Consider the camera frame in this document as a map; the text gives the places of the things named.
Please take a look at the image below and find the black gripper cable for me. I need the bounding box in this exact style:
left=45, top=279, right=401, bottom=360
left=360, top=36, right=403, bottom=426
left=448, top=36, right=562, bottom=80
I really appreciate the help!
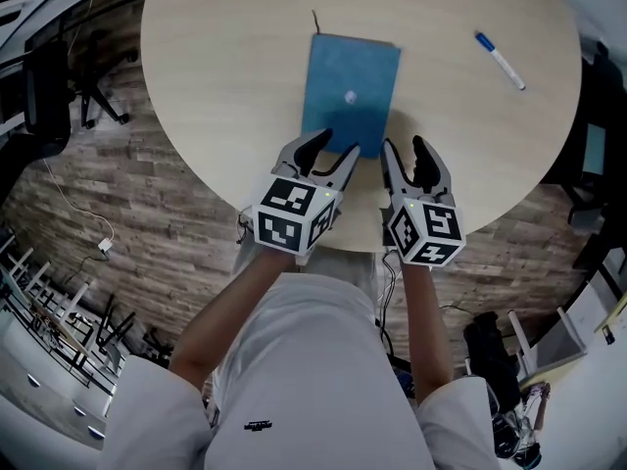
left=374, top=207, right=410, bottom=361
left=235, top=207, right=256, bottom=245

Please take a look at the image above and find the white cable with adapter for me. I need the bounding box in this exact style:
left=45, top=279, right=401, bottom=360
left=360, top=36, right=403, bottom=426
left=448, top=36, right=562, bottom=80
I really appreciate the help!
left=42, top=158, right=117, bottom=255

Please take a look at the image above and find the black high-back chair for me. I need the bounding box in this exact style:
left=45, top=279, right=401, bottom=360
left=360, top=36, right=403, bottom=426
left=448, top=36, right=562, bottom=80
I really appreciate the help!
left=19, top=41, right=75, bottom=159

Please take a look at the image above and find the black bag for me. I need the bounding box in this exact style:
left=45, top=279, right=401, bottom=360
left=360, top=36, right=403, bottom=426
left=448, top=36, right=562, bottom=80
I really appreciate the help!
left=462, top=310, right=521, bottom=410

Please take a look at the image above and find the white marker pen blue cap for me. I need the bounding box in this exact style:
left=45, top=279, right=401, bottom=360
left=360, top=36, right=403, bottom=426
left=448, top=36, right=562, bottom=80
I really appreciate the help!
left=473, top=30, right=528, bottom=92

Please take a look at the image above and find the white drawer cabinet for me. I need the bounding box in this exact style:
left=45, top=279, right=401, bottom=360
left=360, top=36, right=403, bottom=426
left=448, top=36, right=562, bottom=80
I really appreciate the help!
left=0, top=310, right=117, bottom=470

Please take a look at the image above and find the round wooden desk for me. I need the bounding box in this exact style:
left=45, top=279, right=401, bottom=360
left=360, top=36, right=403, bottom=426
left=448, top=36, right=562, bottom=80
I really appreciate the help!
left=140, top=0, right=583, bottom=254

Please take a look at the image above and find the person's left forearm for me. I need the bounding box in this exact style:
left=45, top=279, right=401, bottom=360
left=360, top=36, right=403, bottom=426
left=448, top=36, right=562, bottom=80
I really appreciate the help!
left=168, top=248, right=296, bottom=392

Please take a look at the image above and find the blue notebook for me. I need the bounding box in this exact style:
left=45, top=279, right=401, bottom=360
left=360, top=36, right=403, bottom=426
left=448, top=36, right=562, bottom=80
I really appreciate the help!
left=300, top=9, right=404, bottom=160

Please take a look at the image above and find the person's white shirt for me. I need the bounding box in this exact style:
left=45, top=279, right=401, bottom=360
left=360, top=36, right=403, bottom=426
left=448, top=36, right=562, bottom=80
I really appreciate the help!
left=96, top=270, right=502, bottom=470

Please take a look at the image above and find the person's right forearm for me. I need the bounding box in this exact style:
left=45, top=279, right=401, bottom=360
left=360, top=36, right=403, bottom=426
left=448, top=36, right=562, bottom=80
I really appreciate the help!
left=399, top=260, right=456, bottom=406

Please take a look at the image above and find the black office chair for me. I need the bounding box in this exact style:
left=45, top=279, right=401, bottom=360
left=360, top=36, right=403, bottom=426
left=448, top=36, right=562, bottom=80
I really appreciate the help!
left=68, top=29, right=132, bottom=130

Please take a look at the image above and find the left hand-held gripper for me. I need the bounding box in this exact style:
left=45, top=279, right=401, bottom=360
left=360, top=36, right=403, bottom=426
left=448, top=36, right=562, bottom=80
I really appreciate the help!
left=251, top=127, right=362, bottom=267

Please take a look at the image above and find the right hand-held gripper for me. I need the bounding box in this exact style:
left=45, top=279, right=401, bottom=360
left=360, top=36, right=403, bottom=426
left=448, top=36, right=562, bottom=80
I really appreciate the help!
left=380, top=134, right=467, bottom=267

